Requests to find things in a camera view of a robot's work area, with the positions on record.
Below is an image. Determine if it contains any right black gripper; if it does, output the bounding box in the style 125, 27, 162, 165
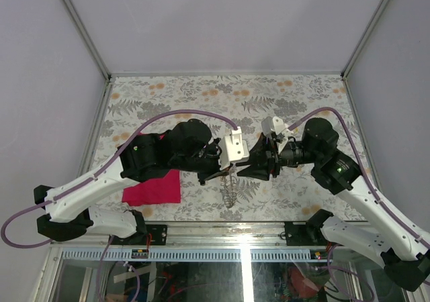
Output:
236, 132, 320, 181

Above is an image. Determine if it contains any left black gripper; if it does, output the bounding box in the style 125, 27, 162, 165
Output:
173, 138, 234, 185

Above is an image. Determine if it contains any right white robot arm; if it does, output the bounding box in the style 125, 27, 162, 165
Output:
239, 117, 429, 292

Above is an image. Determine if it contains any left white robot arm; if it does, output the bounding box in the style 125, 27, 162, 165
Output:
34, 119, 242, 245

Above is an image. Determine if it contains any red cloth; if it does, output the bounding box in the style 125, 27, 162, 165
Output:
121, 132, 182, 205

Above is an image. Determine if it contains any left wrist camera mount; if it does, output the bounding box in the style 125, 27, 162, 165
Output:
218, 127, 249, 170

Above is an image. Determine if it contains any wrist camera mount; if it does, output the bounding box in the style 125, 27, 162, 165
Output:
218, 127, 249, 170
261, 116, 294, 143

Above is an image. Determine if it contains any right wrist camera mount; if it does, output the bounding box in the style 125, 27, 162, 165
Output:
261, 116, 294, 143

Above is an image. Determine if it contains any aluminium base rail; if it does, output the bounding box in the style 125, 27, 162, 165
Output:
53, 221, 329, 262

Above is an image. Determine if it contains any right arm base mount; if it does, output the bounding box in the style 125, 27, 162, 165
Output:
279, 209, 334, 246

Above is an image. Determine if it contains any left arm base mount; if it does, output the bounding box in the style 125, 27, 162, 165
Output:
124, 210, 168, 246

